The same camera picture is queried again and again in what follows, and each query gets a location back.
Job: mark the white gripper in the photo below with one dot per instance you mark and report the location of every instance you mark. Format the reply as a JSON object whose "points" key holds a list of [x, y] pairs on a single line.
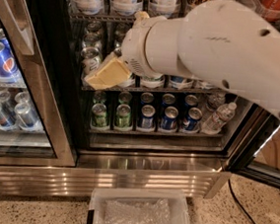
{"points": [[134, 49]]}

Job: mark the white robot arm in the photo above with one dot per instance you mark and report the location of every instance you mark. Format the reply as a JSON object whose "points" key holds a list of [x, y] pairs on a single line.
{"points": [[220, 42]]}

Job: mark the right blue label bottle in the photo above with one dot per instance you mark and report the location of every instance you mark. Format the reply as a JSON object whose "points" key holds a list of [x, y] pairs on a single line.
{"points": [[167, 8]]}

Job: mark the stainless steel fridge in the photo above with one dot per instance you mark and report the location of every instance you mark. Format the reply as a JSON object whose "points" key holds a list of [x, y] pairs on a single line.
{"points": [[193, 162]]}

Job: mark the clear water bottle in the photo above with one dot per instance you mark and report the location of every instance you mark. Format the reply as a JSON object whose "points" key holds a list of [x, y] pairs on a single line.
{"points": [[219, 118]]}

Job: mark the closed glass fridge door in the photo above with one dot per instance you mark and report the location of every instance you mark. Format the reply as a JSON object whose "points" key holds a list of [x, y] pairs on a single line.
{"points": [[49, 147]]}

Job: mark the orange drink bottle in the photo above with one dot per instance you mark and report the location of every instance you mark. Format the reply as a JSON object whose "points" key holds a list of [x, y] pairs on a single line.
{"points": [[268, 9]]}

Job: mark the open fridge door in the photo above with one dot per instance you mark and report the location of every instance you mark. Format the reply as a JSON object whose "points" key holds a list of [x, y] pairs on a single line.
{"points": [[257, 156]]}

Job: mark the front left 7up can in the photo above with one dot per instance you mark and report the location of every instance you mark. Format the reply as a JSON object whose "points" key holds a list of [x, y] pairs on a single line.
{"points": [[91, 60]]}

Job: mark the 7up can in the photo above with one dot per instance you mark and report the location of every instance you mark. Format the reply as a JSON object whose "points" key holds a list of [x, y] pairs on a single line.
{"points": [[152, 83], [91, 60]]}

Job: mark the front right 7up can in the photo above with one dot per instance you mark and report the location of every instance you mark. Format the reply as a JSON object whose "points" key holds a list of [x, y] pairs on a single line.
{"points": [[152, 83]]}

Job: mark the front left red bull can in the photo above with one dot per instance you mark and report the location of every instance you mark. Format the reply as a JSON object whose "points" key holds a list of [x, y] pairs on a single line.
{"points": [[176, 82]]}

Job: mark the right green soda can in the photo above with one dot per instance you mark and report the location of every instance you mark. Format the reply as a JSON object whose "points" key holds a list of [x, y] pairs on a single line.
{"points": [[123, 116]]}

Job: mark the green soda can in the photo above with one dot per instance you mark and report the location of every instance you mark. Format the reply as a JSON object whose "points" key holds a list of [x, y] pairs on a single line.
{"points": [[123, 116], [99, 116]]}

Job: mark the left blue pepsi can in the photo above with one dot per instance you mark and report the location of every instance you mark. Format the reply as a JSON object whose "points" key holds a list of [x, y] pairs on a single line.
{"points": [[146, 119]]}

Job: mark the blue pepsi can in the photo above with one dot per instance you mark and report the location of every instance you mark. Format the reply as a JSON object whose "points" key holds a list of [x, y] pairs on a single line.
{"points": [[168, 120], [191, 119], [146, 119]]}

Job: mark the left green soda can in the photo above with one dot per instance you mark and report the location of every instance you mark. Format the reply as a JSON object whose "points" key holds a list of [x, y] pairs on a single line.
{"points": [[99, 116]]}

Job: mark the middle blue pepsi can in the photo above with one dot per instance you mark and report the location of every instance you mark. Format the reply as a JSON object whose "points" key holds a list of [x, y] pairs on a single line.
{"points": [[168, 120]]}

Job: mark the right blue pepsi can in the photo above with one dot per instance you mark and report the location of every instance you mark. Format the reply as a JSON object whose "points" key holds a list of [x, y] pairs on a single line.
{"points": [[191, 119]]}

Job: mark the lower right can behind glass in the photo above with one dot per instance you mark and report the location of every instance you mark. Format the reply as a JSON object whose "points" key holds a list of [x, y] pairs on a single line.
{"points": [[27, 115]]}

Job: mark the large pepsi can behind glass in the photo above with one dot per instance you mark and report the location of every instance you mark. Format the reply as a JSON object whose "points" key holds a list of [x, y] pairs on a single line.
{"points": [[9, 70]]}

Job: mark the lower left can behind glass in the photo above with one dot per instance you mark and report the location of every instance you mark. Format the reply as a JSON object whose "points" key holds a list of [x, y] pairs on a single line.
{"points": [[6, 121]]}

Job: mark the clear plastic bin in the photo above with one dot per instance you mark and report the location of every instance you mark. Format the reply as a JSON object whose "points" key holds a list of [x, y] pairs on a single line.
{"points": [[177, 202]]}

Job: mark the bubble wrap sheet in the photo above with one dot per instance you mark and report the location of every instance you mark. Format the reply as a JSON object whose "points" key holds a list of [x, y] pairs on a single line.
{"points": [[137, 212]]}

